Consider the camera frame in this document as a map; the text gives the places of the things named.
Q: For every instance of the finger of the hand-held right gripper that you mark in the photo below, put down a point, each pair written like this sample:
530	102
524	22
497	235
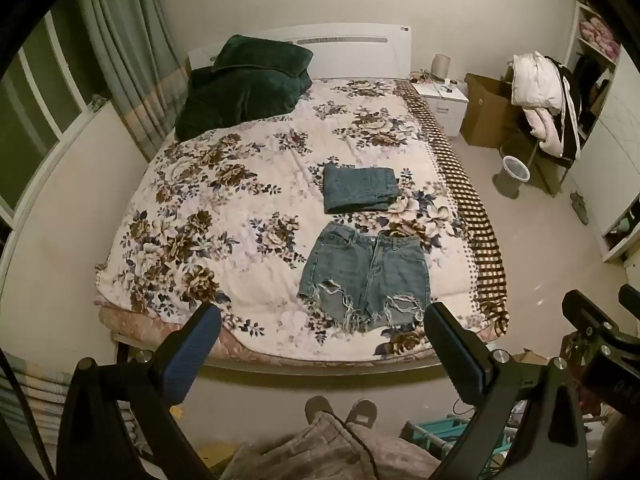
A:
587	312
630	297

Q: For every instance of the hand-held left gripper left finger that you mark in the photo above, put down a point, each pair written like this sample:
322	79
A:
192	350

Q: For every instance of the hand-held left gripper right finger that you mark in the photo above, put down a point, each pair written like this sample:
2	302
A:
456	355

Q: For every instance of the ripped denim shorts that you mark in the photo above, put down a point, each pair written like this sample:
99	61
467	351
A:
367	275

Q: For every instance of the person's right forearm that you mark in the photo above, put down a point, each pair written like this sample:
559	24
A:
620	452

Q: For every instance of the person's legs in pyjama pants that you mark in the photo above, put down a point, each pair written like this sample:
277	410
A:
325	452

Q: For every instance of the teal rack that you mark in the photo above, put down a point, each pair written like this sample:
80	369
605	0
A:
437	435

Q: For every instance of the grey slipper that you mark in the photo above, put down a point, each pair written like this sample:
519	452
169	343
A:
319	406
361	414

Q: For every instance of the floral quilt bed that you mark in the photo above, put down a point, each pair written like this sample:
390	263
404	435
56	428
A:
240	220

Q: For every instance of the chair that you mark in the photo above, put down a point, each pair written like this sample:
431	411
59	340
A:
555	165

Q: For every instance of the grey trash bin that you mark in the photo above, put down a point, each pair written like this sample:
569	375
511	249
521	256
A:
511	175

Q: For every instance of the brown checked bed sheet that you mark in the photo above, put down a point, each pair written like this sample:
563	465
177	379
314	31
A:
462	195

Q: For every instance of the pink coat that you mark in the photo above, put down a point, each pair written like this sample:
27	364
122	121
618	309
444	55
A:
547	130

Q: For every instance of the white shelf unit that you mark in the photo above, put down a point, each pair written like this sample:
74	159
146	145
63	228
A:
605	110

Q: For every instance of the folded blue jeans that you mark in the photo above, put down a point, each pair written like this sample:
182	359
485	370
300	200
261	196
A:
359	189

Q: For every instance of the cardboard box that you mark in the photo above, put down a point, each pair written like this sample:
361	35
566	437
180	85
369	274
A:
485	110

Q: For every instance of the white puffer jacket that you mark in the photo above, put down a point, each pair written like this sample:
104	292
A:
535	80

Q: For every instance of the white nightstand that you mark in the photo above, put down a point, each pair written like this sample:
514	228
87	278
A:
442	102

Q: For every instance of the pink folded blanket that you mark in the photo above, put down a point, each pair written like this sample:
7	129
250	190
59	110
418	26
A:
600	32

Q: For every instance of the dark green blanket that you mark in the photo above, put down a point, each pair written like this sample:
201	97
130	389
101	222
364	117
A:
240	87

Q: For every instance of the beige table lamp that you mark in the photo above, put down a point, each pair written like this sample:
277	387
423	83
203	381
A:
441	67

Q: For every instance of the green curtain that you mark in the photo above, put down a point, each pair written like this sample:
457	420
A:
127	60

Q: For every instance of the white bed headboard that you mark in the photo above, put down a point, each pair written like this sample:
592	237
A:
350	50

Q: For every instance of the bed frame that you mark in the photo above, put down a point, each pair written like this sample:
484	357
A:
320	367

